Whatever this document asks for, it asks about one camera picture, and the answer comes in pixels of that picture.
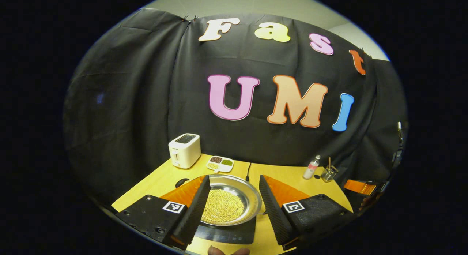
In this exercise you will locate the black induction cooktop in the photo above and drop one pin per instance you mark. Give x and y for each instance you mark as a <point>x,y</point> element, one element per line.
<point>226,233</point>

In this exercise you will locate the white toaster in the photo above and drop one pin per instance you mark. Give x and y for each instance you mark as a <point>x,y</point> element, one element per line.
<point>184,152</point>

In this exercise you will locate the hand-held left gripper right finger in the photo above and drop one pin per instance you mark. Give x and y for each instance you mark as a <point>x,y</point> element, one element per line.
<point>276,216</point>

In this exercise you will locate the stainless steel pot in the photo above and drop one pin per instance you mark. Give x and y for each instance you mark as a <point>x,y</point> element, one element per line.
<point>250,196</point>

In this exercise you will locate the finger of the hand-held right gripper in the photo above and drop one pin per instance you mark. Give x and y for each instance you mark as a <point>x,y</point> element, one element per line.
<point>360,187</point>

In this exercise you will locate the white divided bean dish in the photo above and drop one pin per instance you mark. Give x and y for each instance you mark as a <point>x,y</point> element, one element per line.
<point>220,164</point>

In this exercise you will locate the clear bottle pink label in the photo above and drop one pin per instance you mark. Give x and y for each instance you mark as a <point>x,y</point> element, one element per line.
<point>311,169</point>

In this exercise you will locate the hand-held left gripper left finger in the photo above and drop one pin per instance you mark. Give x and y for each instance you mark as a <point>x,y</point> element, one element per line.
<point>190,218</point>

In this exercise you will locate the heap of yellow beans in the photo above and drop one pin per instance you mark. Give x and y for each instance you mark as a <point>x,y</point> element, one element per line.
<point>223,207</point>

